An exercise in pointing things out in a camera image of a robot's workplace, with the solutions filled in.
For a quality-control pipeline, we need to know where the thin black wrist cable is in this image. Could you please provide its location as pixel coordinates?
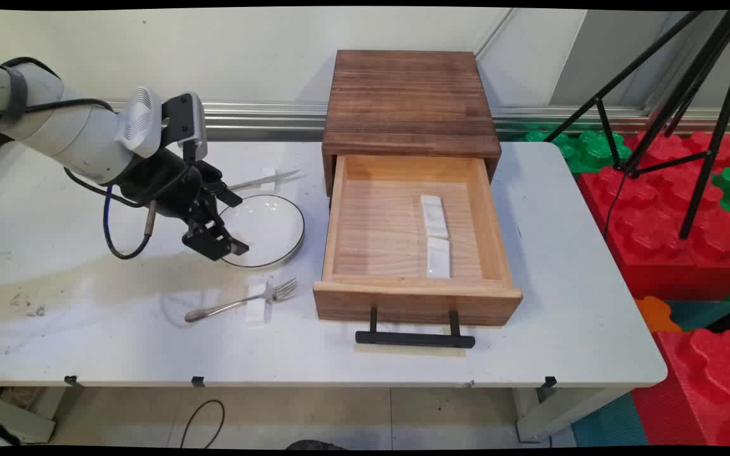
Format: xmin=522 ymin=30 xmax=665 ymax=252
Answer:
xmin=0 ymin=98 xmax=179 ymax=260

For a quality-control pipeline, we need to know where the black silver wrist camera box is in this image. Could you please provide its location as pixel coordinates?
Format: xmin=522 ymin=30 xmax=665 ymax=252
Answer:
xmin=162 ymin=92 xmax=208 ymax=162

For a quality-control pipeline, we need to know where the orange foam piece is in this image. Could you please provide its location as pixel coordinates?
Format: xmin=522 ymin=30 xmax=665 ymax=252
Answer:
xmin=634 ymin=296 xmax=682 ymax=334

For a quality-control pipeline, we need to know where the silver table knife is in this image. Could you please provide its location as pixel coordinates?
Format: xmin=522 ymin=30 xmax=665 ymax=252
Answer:
xmin=227 ymin=169 xmax=301 ymax=191

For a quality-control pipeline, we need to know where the dark wooden drawer cabinet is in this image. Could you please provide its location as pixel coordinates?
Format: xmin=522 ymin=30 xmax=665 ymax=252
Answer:
xmin=321 ymin=49 xmax=503 ymax=197

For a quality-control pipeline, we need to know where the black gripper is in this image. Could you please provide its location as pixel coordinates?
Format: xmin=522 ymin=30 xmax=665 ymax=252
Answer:
xmin=112 ymin=147 xmax=250 ymax=262

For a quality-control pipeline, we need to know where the black floor cable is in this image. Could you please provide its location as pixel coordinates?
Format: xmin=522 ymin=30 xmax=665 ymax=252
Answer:
xmin=179 ymin=400 xmax=226 ymax=449

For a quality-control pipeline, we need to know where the light wooden drawer black handle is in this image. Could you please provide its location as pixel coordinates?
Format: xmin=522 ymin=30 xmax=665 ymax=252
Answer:
xmin=312 ymin=154 xmax=523 ymax=350

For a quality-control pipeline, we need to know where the aluminium wall rail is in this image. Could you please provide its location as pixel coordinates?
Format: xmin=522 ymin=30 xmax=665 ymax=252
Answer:
xmin=105 ymin=100 xmax=730 ymax=141

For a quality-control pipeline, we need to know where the black tripod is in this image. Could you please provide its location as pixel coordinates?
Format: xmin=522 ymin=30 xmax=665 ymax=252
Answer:
xmin=542 ymin=9 xmax=730 ymax=240

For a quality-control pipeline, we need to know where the silver fork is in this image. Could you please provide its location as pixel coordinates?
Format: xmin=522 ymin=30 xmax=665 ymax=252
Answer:
xmin=184 ymin=277 xmax=299 ymax=324

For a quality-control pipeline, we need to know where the white plate with black rim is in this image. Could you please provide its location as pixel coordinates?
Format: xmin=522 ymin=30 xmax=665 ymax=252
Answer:
xmin=219 ymin=194 xmax=306 ymax=269

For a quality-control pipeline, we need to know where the teal foam mat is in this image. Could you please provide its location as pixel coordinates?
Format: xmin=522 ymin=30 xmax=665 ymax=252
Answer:
xmin=571 ymin=393 xmax=649 ymax=447

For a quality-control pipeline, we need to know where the white table leg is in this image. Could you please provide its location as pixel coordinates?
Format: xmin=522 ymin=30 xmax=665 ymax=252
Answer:
xmin=0 ymin=388 xmax=68 ymax=444
xmin=514 ymin=385 xmax=635 ymax=443

